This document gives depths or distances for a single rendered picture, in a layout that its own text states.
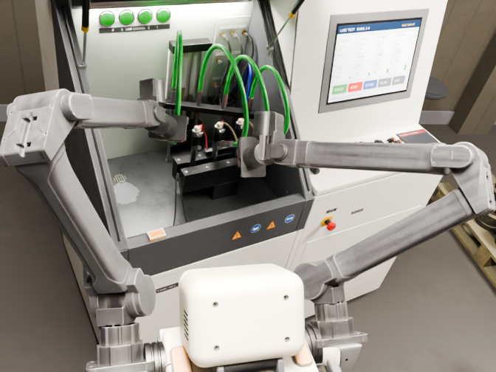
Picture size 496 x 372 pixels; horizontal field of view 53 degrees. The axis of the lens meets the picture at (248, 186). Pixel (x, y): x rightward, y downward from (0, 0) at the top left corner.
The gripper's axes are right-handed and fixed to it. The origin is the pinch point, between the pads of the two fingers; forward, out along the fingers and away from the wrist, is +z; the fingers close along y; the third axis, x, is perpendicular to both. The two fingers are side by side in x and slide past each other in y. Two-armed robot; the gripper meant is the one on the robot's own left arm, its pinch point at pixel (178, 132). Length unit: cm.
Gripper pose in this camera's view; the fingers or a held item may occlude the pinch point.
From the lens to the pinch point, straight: 139.7
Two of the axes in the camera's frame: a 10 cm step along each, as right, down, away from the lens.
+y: -9.7, -1.0, 2.1
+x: -1.1, 9.9, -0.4
